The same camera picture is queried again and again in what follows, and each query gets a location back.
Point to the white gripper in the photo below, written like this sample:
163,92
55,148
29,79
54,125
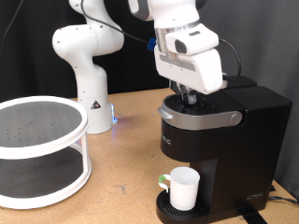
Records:
190,62

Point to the black Keurig coffee machine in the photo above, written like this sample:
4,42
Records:
236,149

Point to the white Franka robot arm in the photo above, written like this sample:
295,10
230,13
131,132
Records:
90,77

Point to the grey partition panel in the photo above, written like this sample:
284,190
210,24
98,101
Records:
264,40

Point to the black tape strip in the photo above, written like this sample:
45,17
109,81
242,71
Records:
252,216

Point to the white two-tier turntable shelf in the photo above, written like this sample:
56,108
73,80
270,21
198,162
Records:
40,124

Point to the black backdrop curtain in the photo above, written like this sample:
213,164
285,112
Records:
25,62

